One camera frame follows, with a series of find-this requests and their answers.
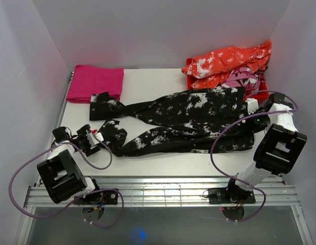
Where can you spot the black white tie-dye trousers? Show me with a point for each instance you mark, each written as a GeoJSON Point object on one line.
{"type": "Point", "coordinates": [192, 121]}

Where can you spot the red plastic bin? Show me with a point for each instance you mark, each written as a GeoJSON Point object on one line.
{"type": "Point", "coordinates": [262, 96]}

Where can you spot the aluminium rail frame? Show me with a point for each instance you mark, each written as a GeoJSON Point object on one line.
{"type": "Point", "coordinates": [191, 192]}

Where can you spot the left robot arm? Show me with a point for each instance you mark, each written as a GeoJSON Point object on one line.
{"type": "Point", "coordinates": [60, 174]}

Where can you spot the folded magenta trousers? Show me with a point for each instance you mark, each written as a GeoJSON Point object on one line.
{"type": "Point", "coordinates": [88, 80]}

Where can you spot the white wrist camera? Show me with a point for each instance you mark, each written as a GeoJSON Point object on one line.
{"type": "Point", "coordinates": [252, 105]}
{"type": "Point", "coordinates": [94, 137]}

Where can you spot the pink camouflage trousers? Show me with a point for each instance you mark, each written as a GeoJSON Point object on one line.
{"type": "Point", "coordinates": [244, 77]}

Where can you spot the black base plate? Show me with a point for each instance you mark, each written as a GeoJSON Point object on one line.
{"type": "Point", "coordinates": [106, 197]}
{"type": "Point", "coordinates": [229, 196]}

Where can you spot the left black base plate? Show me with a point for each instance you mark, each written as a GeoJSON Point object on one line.
{"type": "Point", "coordinates": [106, 197]}

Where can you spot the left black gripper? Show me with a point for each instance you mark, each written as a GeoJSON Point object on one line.
{"type": "Point", "coordinates": [82, 132]}

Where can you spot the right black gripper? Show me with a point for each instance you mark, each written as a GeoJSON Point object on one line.
{"type": "Point", "coordinates": [256, 129]}

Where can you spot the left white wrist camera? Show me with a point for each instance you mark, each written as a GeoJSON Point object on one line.
{"type": "Point", "coordinates": [94, 137]}

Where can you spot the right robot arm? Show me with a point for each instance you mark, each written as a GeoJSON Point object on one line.
{"type": "Point", "coordinates": [276, 154]}

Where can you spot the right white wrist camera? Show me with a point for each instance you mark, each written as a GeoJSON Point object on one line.
{"type": "Point", "coordinates": [252, 105]}

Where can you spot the orange white tie-dye trousers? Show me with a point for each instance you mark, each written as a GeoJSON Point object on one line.
{"type": "Point", "coordinates": [214, 68]}

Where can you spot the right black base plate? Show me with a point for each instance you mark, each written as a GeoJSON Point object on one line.
{"type": "Point", "coordinates": [229, 196]}

